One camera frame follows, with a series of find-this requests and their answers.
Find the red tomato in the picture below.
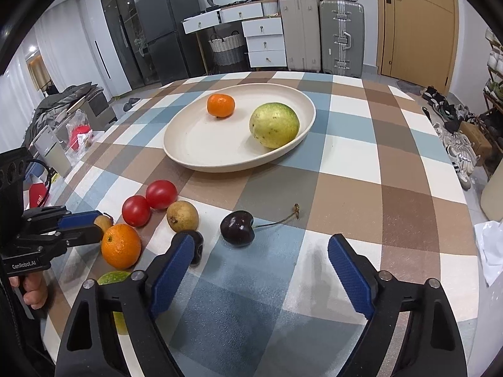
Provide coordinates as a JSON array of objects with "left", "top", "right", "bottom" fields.
[
  {"left": 145, "top": 180, "right": 179, "bottom": 210},
  {"left": 122, "top": 195, "right": 152, "bottom": 228}
]

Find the beige suitcase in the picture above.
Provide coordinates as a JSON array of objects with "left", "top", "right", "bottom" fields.
[{"left": 279, "top": 0, "right": 321, "bottom": 72}]

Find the green-yellow round fruit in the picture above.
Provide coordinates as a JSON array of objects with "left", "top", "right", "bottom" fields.
[{"left": 97, "top": 270, "right": 133, "bottom": 335}]

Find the small tangerine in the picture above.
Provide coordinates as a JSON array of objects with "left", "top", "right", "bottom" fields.
[{"left": 207, "top": 93, "right": 236, "bottom": 119}]

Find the woven laundry basket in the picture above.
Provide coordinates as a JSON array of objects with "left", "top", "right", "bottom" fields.
[{"left": 208, "top": 31, "right": 246, "bottom": 67}]

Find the dark red cherry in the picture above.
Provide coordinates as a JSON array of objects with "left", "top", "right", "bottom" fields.
[{"left": 219, "top": 203, "right": 301, "bottom": 247}]

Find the large orange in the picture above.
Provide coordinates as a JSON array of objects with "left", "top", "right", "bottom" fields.
[{"left": 101, "top": 223, "right": 142, "bottom": 270}]

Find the cream oval plate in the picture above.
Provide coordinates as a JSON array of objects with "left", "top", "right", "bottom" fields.
[{"left": 163, "top": 83, "right": 317, "bottom": 173}]

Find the shoe rack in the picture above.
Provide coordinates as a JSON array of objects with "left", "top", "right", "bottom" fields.
[{"left": 481, "top": 27, "right": 503, "bottom": 182}]

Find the large yellow-green pear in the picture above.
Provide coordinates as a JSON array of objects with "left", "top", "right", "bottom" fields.
[{"left": 249, "top": 102, "right": 300, "bottom": 149}]

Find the large brown longan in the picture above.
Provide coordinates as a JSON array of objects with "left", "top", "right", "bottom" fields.
[{"left": 166, "top": 200, "right": 200, "bottom": 233}]

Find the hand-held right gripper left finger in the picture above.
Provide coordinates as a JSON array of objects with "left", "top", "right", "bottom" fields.
[{"left": 55, "top": 232, "right": 196, "bottom": 377}]

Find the black cable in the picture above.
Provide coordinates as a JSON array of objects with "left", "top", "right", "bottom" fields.
[{"left": 27, "top": 159, "right": 54, "bottom": 207}]

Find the small brown longan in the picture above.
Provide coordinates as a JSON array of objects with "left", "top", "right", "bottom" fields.
[{"left": 93, "top": 214, "right": 115, "bottom": 235}]

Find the white plastic bag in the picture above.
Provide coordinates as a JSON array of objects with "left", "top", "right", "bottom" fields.
[{"left": 474, "top": 220, "right": 503, "bottom": 287}]

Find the clear bag with red item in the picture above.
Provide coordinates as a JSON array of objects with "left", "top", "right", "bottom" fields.
[{"left": 64, "top": 109, "right": 98, "bottom": 155}]

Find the person's left hand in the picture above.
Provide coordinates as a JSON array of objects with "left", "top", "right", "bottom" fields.
[{"left": 8, "top": 272, "right": 50, "bottom": 310}]

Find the dark glass cabinet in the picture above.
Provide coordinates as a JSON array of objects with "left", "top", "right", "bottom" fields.
[{"left": 96, "top": 0, "right": 147, "bottom": 92}]

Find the row of shoes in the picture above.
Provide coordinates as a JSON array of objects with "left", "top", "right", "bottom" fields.
[{"left": 421, "top": 85, "right": 482, "bottom": 191}]

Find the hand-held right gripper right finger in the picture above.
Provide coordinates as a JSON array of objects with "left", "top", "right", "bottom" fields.
[{"left": 327, "top": 233, "right": 468, "bottom": 377}]

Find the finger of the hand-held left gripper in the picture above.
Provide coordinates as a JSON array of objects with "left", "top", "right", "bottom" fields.
[
  {"left": 37, "top": 226, "right": 105, "bottom": 249},
  {"left": 21, "top": 206, "right": 104, "bottom": 232}
]

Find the dark grey refrigerator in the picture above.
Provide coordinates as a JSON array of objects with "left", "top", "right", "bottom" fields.
[{"left": 132, "top": 0, "right": 206, "bottom": 86}]

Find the silver grey suitcase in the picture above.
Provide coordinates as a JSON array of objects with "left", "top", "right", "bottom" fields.
[{"left": 318, "top": 0, "right": 366, "bottom": 79}]

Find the white wardrobe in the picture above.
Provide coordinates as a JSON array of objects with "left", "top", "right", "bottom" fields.
[{"left": 80, "top": 0, "right": 133, "bottom": 97}]

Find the checkered tablecloth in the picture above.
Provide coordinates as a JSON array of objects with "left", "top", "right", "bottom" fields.
[{"left": 41, "top": 71, "right": 494, "bottom": 377}]

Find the wooden door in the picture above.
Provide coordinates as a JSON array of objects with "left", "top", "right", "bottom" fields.
[{"left": 375, "top": 0, "right": 460, "bottom": 96}]

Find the pile of dark clothes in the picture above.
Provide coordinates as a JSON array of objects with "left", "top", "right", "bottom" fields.
[{"left": 25, "top": 82, "right": 105, "bottom": 143}]

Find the white drawer unit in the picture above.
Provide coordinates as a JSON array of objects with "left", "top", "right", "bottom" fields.
[{"left": 181, "top": 2, "right": 288, "bottom": 70}]

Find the dark plum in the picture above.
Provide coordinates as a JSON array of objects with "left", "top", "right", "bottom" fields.
[{"left": 190, "top": 229, "right": 205, "bottom": 267}]

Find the white curtain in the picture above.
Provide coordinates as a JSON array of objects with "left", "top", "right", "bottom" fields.
[{"left": 0, "top": 6, "right": 115, "bottom": 154}]

